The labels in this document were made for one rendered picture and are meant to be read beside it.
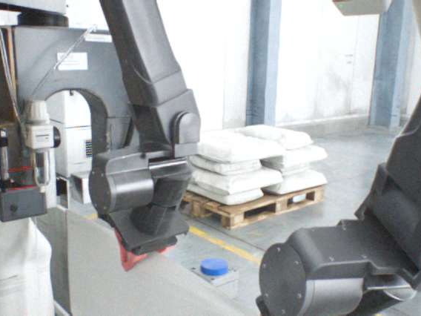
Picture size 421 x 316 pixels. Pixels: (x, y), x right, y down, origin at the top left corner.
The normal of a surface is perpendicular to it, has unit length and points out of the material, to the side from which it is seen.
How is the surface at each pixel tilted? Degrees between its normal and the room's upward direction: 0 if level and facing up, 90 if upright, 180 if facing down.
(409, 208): 63
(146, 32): 91
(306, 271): 80
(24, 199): 90
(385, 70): 90
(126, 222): 30
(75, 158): 90
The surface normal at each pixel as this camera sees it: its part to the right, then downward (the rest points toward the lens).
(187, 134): 0.65, 0.18
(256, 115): -0.76, 0.13
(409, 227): -0.86, -0.10
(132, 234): 0.35, -0.75
